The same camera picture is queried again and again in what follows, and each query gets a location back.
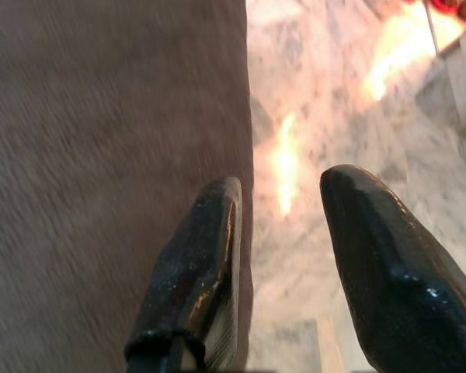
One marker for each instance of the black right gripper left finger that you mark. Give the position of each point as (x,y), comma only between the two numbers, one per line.
(194,272)

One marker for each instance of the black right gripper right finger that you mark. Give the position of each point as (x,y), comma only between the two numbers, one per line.
(392,279)

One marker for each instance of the grey fabric armchair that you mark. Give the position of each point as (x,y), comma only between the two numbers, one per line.
(101,155)

